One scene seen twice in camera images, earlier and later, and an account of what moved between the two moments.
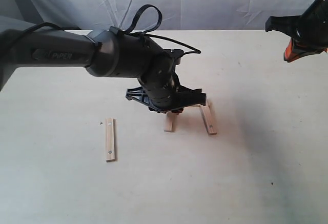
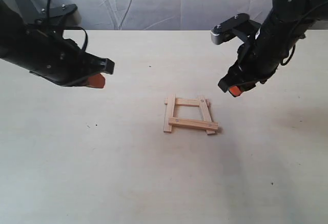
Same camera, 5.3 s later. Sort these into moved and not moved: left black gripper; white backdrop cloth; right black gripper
Moved: left black gripper; right black gripper
Not moved: white backdrop cloth
